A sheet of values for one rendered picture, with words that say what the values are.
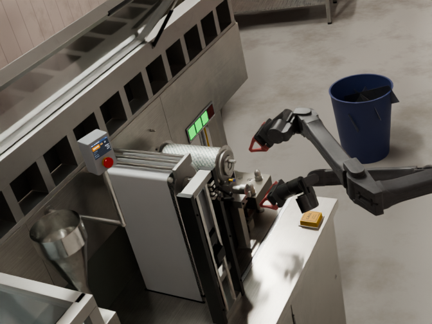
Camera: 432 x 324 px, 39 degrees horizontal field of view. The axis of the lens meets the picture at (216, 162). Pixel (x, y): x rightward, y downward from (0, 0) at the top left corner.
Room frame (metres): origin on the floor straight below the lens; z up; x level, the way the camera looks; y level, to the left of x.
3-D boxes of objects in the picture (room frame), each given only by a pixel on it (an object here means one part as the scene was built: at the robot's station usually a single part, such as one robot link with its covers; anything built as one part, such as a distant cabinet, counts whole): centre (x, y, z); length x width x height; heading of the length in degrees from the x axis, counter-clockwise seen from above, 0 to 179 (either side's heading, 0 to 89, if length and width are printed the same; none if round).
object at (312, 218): (1.89, -0.31, 0.91); 0.07 x 0.07 x 0.02; 56
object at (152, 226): (1.69, 0.28, 1.17); 0.34 x 0.05 x 0.54; 56
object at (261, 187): (2.13, 0.00, 1.00); 0.40 x 0.16 x 0.06; 56
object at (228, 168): (1.88, -0.04, 1.25); 0.07 x 0.02 x 0.07; 146
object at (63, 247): (1.35, 0.46, 1.50); 0.14 x 0.14 x 0.06
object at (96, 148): (1.44, 0.30, 1.66); 0.07 x 0.07 x 0.10; 41
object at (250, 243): (1.83, -0.05, 1.05); 0.06 x 0.05 x 0.31; 56
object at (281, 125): (1.69, -0.26, 1.45); 0.12 x 0.12 x 0.09; 57
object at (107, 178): (1.45, 0.30, 1.51); 0.02 x 0.02 x 0.20
